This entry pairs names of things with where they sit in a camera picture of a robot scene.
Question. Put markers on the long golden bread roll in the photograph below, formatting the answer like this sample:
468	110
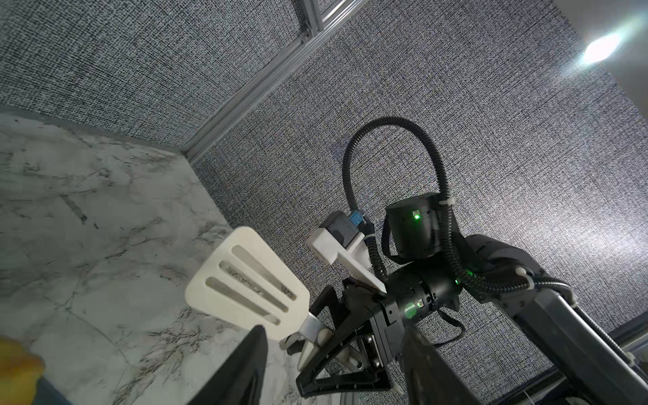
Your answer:
20	371

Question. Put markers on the teal serving tray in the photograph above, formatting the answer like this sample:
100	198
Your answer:
47	396

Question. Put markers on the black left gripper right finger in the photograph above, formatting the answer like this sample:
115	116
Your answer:
429	379

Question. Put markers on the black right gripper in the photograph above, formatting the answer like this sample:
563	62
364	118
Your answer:
375	322

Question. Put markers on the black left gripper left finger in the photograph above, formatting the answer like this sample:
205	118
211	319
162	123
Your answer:
240	379

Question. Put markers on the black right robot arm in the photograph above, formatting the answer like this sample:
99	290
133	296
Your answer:
436	263

